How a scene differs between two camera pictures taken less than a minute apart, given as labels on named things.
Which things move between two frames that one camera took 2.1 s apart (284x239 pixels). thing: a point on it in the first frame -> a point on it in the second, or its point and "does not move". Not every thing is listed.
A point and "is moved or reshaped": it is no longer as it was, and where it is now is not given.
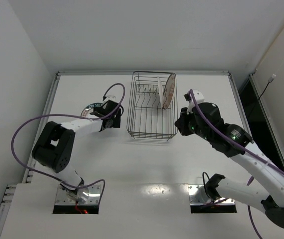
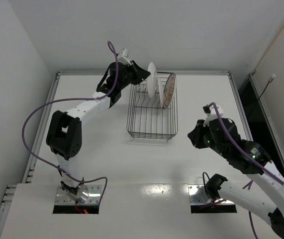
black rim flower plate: [161, 93] does not move
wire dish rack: [147, 118] does not move
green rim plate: [89, 108] is moved or reshaped
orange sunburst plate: [169, 90] does not move
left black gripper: [98, 112] -> [134, 73]
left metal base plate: [91, 192] does not move
